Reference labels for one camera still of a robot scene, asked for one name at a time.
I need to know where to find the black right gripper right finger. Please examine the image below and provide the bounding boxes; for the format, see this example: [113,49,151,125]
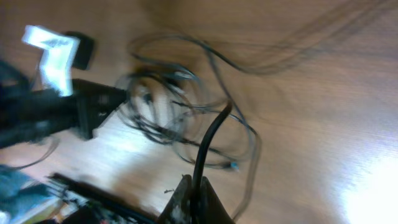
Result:
[198,177,235,224]

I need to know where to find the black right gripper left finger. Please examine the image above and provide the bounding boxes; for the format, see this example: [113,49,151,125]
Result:
[157,175,192,224]

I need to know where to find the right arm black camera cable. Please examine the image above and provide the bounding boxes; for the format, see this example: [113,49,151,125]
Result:
[190,99,234,224]

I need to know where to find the thin black USB cable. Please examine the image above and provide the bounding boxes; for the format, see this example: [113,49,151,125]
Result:
[114,32,264,222]

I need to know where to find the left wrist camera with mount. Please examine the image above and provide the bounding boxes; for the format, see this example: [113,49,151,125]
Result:
[22,25,96,97]

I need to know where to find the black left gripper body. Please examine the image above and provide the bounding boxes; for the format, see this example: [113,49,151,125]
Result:
[1,79,127,148]

